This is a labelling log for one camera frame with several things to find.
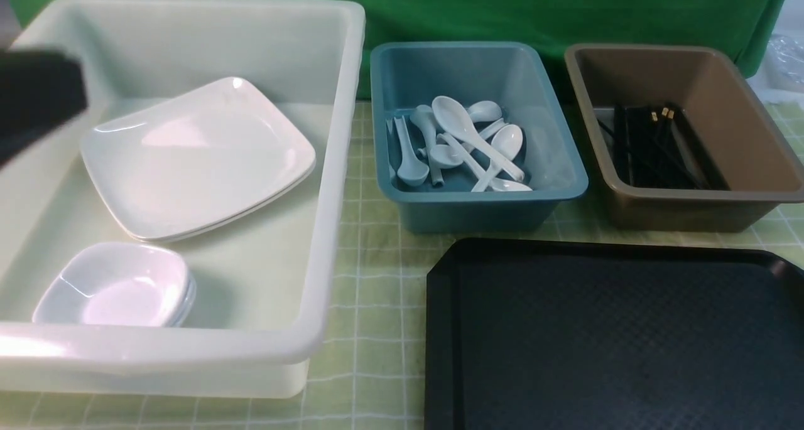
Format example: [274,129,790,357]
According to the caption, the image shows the black serving tray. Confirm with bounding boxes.
[424,238,803,429]

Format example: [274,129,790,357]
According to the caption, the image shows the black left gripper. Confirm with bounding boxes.
[1,49,89,166]

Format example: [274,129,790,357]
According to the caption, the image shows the pale blue ceramic spoon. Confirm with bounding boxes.
[393,117,430,187]

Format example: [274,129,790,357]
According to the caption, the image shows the white square rice plate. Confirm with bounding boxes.
[80,77,317,242]

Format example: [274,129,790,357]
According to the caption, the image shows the large white plastic bin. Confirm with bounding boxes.
[2,0,366,399]

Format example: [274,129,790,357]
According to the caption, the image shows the green backdrop cloth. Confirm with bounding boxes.
[9,0,785,97]

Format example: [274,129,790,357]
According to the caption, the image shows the white square bowl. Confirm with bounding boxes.
[31,242,191,327]

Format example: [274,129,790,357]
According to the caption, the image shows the green checkered table mat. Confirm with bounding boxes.
[2,103,455,429]

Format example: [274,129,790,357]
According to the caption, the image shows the white ceramic spoon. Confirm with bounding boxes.
[471,124,531,192]
[432,95,524,181]
[466,100,503,124]

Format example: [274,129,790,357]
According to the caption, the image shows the teal plastic bin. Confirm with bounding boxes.
[370,41,589,234]

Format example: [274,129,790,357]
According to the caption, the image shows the bundle of black chopsticks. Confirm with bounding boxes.
[595,102,729,191]

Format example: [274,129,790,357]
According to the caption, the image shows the brown plastic bin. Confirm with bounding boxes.
[565,44,802,232]

